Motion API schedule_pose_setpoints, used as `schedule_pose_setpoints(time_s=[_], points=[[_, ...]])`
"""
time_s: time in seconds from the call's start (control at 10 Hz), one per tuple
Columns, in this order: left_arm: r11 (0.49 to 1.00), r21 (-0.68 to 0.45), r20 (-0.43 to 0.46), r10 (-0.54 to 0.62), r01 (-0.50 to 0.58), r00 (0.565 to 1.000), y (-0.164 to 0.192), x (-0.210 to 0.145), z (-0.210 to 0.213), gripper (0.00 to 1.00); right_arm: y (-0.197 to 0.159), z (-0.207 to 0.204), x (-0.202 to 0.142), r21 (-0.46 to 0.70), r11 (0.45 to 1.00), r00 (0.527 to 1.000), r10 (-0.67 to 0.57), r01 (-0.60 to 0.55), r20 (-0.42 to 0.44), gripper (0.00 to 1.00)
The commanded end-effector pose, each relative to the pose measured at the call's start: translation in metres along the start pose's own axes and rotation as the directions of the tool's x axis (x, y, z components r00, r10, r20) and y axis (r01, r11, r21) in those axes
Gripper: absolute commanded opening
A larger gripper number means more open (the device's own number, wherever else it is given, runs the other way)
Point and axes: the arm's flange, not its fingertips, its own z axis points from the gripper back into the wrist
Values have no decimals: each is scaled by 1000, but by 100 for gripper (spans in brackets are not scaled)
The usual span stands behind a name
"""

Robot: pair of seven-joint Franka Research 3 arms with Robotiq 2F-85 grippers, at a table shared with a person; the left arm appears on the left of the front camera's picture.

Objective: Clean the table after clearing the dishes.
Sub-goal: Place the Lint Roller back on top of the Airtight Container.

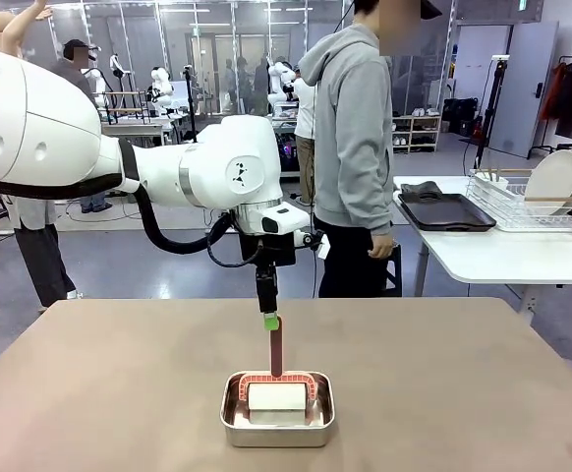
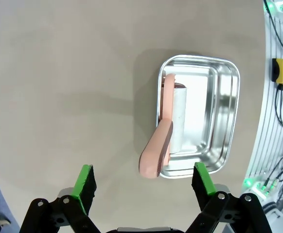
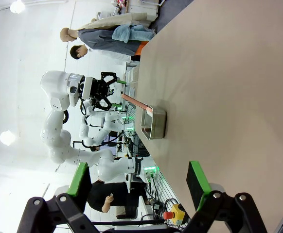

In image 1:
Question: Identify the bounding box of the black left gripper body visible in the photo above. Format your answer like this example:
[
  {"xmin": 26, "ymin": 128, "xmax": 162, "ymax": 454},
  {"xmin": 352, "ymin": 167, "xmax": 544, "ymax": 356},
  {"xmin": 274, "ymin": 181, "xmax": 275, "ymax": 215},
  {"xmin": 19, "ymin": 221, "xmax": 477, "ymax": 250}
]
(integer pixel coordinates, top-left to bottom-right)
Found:
[{"xmin": 239, "ymin": 234, "xmax": 297, "ymax": 285}]

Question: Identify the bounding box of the red-handled paint roller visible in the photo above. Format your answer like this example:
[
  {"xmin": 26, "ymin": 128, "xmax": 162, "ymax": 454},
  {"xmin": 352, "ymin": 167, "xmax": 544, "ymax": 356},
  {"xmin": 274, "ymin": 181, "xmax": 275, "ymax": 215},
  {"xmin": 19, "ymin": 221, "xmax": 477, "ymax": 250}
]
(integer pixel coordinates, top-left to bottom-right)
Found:
[{"xmin": 237, "ymin": 316, "xmax": 320, "ymax": 414}]

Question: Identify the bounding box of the person's right forearm grey sleeve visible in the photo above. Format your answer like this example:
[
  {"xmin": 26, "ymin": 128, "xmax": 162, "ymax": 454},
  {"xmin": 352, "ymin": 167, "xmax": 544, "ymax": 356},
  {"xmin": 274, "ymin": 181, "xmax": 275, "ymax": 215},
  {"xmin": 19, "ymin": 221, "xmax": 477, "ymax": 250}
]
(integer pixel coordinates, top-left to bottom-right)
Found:
[{"xmin": 364, "ymin": 156, "xmax": 396, "ymax": 241}]

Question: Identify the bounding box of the person's right hand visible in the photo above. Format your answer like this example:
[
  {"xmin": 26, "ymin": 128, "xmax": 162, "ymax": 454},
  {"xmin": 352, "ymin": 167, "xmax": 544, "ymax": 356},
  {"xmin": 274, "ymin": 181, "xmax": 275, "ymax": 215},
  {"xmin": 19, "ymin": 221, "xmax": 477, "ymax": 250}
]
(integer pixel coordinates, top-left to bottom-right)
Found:
[{"xmin": 367, "ymin": 235, "xmax": 396, "ymax": 261}]

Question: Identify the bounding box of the person in white shirt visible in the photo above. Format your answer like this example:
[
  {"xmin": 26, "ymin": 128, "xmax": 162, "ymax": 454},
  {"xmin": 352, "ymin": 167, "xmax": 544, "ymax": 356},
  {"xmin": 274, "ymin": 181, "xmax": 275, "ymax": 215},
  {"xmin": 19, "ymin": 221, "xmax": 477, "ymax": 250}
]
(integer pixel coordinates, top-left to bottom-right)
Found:
[{"xmin": 293, "ymin": 73, "xmax": 317, "ymax": 207}]

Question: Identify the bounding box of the grey plastic stool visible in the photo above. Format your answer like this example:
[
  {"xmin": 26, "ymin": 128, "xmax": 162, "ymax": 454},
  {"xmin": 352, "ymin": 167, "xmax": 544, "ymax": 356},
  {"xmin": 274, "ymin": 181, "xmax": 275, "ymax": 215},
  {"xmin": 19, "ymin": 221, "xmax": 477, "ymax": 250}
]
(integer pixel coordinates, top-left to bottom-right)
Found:
[{"xmin": 383, "ymin": 243, "xmax": 404, "ymax": 299}]

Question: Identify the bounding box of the rectangular steel container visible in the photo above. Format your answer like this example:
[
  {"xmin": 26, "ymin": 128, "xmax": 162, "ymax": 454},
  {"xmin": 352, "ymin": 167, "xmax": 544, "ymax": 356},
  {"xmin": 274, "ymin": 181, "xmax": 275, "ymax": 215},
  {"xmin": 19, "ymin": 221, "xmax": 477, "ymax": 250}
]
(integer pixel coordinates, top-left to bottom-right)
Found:
[{"xmin": 219, "ymin": 371, "xmax": 337, "ymax": 448}]

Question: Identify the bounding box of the person in grey hoodie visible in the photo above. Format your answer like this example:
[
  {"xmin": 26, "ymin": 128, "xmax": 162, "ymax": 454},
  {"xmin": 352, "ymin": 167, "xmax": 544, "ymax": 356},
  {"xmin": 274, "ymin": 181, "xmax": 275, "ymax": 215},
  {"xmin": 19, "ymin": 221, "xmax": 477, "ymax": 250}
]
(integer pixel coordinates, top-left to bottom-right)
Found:
[{"xmin": 298, "ymin": 0, "xmax": 444, "ymax": 300}]

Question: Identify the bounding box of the dark folded cloth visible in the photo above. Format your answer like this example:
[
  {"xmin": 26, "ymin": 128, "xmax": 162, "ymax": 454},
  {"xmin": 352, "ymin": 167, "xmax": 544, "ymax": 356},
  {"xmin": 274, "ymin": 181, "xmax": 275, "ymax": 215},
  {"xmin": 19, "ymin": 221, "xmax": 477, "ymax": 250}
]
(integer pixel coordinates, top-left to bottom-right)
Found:
[{"xmin": 399, "ymin": 180, "xmax": 444, "ymax": 198}]

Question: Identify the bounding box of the white humanoid robot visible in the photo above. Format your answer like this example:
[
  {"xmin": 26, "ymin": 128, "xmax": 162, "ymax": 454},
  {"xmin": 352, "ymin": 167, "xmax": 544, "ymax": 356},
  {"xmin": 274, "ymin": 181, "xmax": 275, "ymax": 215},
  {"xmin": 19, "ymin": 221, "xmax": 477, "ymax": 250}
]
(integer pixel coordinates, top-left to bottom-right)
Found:
[
  {"xmin": 265, "ymin": 61, "xmax": 300, "ymax": 117},
  {"xmin": 148, "ymin": 66, "xmax": 175, "ymax": 117}
]

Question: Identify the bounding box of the black flat tray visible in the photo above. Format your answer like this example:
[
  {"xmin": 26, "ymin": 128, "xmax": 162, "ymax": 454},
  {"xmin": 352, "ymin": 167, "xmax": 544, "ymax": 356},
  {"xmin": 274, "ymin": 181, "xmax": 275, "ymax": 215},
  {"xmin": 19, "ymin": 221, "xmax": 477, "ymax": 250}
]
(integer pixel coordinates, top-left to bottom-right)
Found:
[{"xmin": 397, "ymin": 193, "xmax": 497, "ymax": 233}]

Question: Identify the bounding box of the wooden shoe shelf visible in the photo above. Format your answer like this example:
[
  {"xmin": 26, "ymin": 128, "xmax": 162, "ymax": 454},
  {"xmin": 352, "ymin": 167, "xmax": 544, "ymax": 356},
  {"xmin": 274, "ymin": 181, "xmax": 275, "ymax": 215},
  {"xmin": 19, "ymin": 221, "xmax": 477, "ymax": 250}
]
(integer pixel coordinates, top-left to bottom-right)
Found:
[{"xmin": 391, "ymin": 107, "xmax": 442, "ymax": 153}]

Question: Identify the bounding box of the beige mannequin with red scarf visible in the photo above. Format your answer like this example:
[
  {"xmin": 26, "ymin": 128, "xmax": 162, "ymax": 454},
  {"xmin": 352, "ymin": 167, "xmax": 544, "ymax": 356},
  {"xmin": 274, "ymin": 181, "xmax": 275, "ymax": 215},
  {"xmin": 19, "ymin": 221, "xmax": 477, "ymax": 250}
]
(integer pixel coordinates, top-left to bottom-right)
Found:
[{"xmin": 0, "ymin": 0, "xmax": 79, "ymax": 311}]

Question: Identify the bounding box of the white rounded table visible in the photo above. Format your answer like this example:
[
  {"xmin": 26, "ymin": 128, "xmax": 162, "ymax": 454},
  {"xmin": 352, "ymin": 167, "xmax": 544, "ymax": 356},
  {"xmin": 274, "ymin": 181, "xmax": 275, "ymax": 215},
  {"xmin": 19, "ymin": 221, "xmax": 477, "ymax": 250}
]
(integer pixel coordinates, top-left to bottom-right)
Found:
[{"xmin": 392, "ymin": 175, "xmax": 572, "ymax": 311}]

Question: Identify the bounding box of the black tripod stand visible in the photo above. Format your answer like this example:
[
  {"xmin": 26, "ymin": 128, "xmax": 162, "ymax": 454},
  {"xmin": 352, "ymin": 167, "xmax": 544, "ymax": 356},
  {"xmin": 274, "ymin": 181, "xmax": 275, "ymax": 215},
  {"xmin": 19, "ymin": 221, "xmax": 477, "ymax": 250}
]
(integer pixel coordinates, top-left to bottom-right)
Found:
[{"xmin": 462, "ymin": 53, "xmax": 511, "ymax": 173}]

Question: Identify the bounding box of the person in dark hoodie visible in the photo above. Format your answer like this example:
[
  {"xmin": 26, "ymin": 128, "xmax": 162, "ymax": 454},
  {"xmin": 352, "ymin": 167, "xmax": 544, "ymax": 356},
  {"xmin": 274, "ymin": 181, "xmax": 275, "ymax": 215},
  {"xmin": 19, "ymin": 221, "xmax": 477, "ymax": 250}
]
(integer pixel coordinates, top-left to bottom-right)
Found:
[{"xmin": 49, "ymin": 38, "xmax": 113, "ymax": 215}]

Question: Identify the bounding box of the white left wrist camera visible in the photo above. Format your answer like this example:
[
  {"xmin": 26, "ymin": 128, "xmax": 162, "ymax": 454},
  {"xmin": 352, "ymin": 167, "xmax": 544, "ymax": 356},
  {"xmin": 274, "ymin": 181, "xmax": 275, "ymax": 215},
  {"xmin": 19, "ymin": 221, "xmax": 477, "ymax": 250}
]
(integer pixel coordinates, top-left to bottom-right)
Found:
[{"xmin": 293, "ymin": 228, "xmax": 331, "ymax": 261}]

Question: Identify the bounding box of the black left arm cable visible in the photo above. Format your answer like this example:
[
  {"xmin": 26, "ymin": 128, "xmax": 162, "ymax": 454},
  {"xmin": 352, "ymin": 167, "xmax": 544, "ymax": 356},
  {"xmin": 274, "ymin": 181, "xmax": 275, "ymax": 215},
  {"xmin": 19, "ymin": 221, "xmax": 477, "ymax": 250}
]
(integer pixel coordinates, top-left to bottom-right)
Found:
[{"xmin": 118, "ymin": 137, "xmax": 262, "ymax": 269}]

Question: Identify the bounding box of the white wire dish rack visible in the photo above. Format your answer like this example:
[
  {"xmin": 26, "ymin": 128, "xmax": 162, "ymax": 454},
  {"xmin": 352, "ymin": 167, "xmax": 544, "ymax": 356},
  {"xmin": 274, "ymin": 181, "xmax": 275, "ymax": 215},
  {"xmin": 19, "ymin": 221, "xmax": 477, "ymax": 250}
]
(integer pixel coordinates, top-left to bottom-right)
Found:
[{"xmin": 465, "ymin": 166, "xmax": 572, "ymax": 233}]

